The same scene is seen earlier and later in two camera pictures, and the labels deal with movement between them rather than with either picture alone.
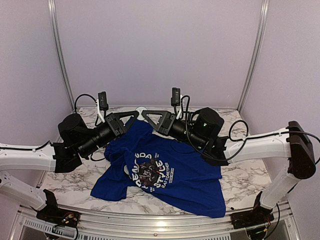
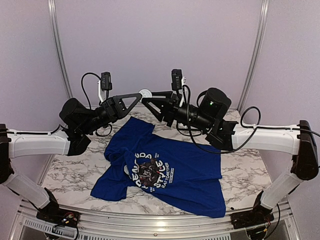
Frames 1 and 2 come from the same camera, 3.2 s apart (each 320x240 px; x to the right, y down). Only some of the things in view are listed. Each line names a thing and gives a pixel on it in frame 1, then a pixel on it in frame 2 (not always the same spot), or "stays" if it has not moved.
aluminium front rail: x=220 y=227 stays
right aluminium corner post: x=263 y=21 stays
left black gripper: x=117 y=126 → x=116 y=108
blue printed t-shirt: x=173 y=172 stays
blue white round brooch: x=140 y=109 → x=145 y=93
